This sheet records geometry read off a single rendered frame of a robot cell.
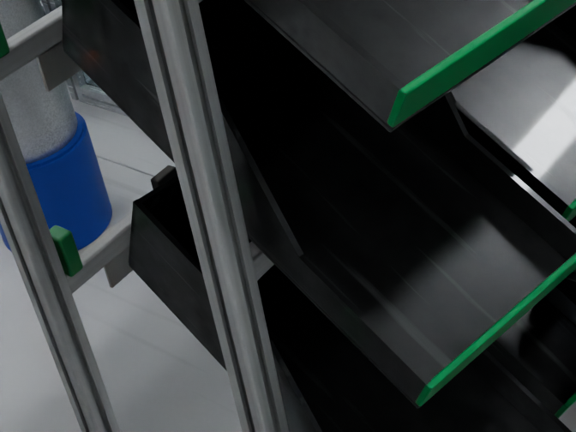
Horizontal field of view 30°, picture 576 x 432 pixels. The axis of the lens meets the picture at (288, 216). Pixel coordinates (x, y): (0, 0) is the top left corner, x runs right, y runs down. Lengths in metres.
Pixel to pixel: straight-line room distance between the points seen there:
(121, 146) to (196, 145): 1.19
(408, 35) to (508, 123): 0.21
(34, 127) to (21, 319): 0.24
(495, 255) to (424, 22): 0.17
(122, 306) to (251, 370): 0.81
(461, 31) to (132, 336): 0.92
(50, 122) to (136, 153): 0.29
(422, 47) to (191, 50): 0.10
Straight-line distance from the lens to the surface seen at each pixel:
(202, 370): 1.26
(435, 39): 0.46
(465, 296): 0.56
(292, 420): 0.65
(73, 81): 1.81
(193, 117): 0.48
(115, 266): 0.75
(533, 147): 0.65
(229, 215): 0.52
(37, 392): 1.31
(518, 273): 0.58
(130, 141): 1.68
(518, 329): 0.75
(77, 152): 1.42
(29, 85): 1.36
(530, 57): 0.70
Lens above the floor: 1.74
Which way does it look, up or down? 37 degrees down
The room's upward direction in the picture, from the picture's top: 10 degrees counter-clockwise
